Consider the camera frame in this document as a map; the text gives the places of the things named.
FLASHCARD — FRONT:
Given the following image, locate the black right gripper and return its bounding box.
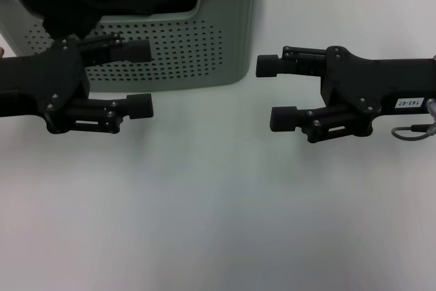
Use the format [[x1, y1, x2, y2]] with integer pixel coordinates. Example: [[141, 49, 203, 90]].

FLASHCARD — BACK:
[[255, 45, 436, 144]]

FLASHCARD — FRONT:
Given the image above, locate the grey cable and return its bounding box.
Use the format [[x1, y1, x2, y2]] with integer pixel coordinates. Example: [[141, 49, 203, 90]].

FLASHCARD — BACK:
[[390, 123, 436, 142]]

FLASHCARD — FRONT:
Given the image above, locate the silver cable connector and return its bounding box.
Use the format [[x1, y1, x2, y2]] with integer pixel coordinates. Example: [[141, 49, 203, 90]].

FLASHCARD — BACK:
[[425, 97, 436, 136]]

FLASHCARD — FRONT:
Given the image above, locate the grey perforated plastic basket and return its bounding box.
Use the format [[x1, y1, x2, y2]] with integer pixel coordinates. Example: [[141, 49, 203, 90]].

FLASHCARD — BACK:
[[0, 0, 270, 93]]

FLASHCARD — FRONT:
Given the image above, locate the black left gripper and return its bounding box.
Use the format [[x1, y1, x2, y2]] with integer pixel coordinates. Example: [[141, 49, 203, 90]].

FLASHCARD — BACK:
[[0, 33, 155, 135]]

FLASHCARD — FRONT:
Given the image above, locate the black towel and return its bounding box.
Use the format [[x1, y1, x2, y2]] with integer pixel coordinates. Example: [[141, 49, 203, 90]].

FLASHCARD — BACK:
[[0, 0, 267, 42]]

